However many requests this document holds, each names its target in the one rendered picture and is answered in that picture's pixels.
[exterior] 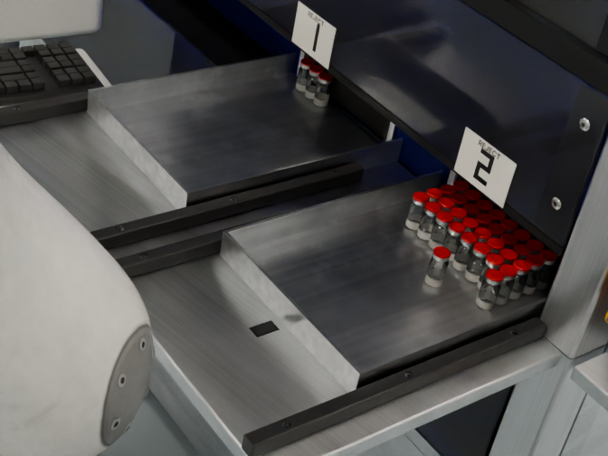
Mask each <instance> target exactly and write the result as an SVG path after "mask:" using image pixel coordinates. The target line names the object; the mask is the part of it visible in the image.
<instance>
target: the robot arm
mask: <svg viewBox="0 0 608 456"><path fill-rule="evenodd" d="M153 358H155V346H153V338H152V332H151V327H150V320H149V316H148V313H147V309H146V306H145V304H144V302H143V300H142V298H141V296H140V294H139V292H138V290H137V288H136V286H135V285H134V283H133V282H132V280H131V279H130V277H129V276H128V275H127V273H126V272H125V271H124V270H123V269H122V268H121V266H120V265H119V264H118V263H117V261H116V260H115V259H114V258H113V257H112V256H111V255H110V254H109V253H108V251H107V250H106V249H105V248H104V247H103V246H102V245H101V244H100V243H99V242H98V241H97V240H96V239H95V238H94V236H93V235H92V234H91V233H90V232H89V231H88V230H87V229H86V228H85V227H84V226H83V225H82V224H81V223H80V222H79V221H78V220H77V219H76V218H75V217H74V216H73V215H72V214H70V213H69V212H68V211H67V210H66V209H65V208H64V207H63V206H62V205H61V204H60V203H59V202H58V201H57V200H56V199H55V198H54V197H53V196H51V195H50V194H49V193H48V192H47V191H46V190H45V189H44V188H43V187H42V186H41V185H39V184H38V183H37V182H36V181H35V180H34V179H33V178H32V177H31V176H30V175H29V174H28V173H27V172H26V171H25V170H24V169H23V168H22V167H21V166H20V165H19V164H18V163H17V162H16V161H15V160H14V158H13V157H12V156H11V155H10V154H9V153H8V151H7V150H6V149H5V148H4V146H3V145H2V144H1V143H0V456H96V455H98V454H100V453H102V452H104V451H105V450H106V449H107V448H108V447H109V446H110V445H111V444H112V443H113V442H115V441H116V440H117V439H118V438H119V437H120V436H121V435H122V434H125V433H126V432H127V431H128V429H129V427H130V425H131V423H132V421H133V420H134V418H135V416H136V414H137V412H138V409H139V407H140V405H141V404H142V401H143V399H145V398H146V396H147V393H148V389H149V387H148V382H149V378H150V374H151V369H152V365H153Z"/></svg>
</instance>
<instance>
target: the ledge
mask: <svg viewBox="0 0 608 456"><path fill-rule="evenodd" d="M570 378H571V380H573V381H574V382H575V383H576V384H577V385H578V386H579V387H581V388H582V389H583V390H584V391H585V392H586V393H587V394H589V395H590V396H591V397H592V398H593V399H594V400H595V401H596V402H597V403H598V404H599V405H601V406H602V408H604V409H605V410H606V411H607V412H608V351H607V352H605V353H603V354H601V355H599V356H596V357H594V358H592V359H589V360H587V361H585V362H583V363H581V364H579V365H577V366H575V368H574V370H573V372H572V374H571V376H570Z"/></svg>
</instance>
